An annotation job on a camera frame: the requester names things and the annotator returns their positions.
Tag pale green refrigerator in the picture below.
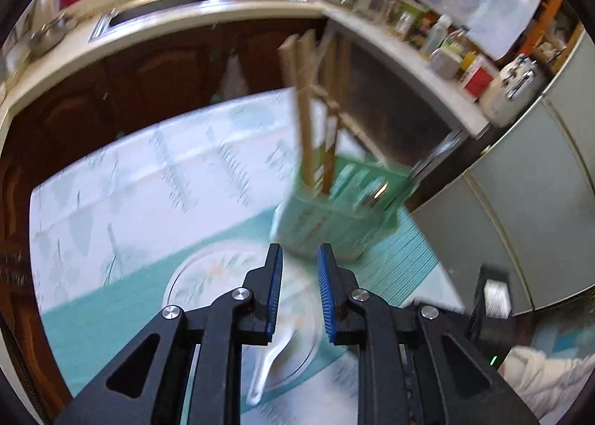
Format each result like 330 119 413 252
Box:
409 29 595 315

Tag steel sink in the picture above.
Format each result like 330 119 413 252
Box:
88 0 206 42

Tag white ceramic spoon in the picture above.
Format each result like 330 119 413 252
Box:
246 326 299 407

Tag white rice cooker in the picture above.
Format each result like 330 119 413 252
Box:
479 55 547 127

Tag person's right forearm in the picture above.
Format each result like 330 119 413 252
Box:
499 345 595 425

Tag white stone countertop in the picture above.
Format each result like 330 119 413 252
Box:
0 0 494 138

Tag white plastic bottle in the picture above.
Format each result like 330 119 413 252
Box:
421 16 453 58

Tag white leaf print plate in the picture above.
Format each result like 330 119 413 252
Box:
160 239 326 394

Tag brown wooden kitchen cabinet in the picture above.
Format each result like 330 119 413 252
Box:
0 20 336 407

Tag light bamboo chopstick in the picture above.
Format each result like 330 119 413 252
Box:
277 33 317 191
297 29 324 191

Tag oil bottle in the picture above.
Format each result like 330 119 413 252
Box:
446 27 471 54

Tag red label container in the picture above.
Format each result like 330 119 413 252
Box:
458 55 499 101

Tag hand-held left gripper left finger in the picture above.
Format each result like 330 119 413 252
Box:
56 243 284 425

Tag steel bowl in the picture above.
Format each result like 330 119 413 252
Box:
28 15 78 54

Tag green plastic utensil holder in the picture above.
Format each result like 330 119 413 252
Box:
270 153 419 264

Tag leaf print tablecloth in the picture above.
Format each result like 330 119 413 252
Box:
29 87 466 425

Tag wooden chair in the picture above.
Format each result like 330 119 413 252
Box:
325 20 471 175

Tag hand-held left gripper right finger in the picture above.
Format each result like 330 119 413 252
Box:
317 243 540 425

